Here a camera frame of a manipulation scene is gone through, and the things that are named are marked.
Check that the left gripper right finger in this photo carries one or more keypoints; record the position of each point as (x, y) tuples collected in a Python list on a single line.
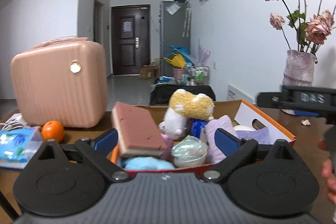
[(238, 153)]

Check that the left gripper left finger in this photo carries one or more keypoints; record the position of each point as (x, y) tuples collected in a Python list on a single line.
[(95, 151)]

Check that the white foam roll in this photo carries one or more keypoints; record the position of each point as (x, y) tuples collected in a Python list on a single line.
[(243, 128)]

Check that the lavender plush toy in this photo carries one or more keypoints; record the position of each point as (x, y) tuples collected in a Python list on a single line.
[(222, 130)]

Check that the pink layered sponge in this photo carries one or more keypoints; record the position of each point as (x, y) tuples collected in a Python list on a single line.
[(138, 134)]

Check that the translucent iridescent bag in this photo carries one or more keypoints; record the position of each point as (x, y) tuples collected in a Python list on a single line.
[(189, 152)]

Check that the blue wet wipes pack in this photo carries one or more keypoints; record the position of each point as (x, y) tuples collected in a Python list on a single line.
[(197, 127)]

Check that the light blue fluffy towel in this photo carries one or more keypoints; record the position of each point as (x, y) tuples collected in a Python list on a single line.
[(147, 163)]

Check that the white yellow alpaca plush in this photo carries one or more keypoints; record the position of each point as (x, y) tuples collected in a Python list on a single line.
[(184, 105)]

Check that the person right hand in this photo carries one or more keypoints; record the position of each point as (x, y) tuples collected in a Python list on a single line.
[(327, 173)]

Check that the fallen pink petal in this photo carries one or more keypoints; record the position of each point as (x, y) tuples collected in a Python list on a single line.
[(305, 122)]

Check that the purple textured vase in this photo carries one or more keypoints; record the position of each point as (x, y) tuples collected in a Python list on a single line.
[(299, 69)]

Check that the red cardboard box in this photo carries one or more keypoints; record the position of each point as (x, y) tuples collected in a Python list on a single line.
[(241, 112)]

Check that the orange fruit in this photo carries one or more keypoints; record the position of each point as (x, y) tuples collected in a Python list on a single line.
[(53, 130)]

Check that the dried pink rose bouquet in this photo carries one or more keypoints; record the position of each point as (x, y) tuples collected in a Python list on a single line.
[(311, 33)]

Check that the pink suitcase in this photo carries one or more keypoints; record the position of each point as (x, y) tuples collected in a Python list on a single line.
[(63, 80)]

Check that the cluttered utility cart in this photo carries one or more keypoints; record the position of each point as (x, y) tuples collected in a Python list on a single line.
[(189, 75)]

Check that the brown cardboard carton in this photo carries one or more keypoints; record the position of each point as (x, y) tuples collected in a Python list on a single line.
[(149, 72)]

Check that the dark brown entrance door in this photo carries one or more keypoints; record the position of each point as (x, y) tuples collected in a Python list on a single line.
[(130, 37)]

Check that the grey refrigerator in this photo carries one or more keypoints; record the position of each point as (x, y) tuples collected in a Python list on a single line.
[(173, 32)]

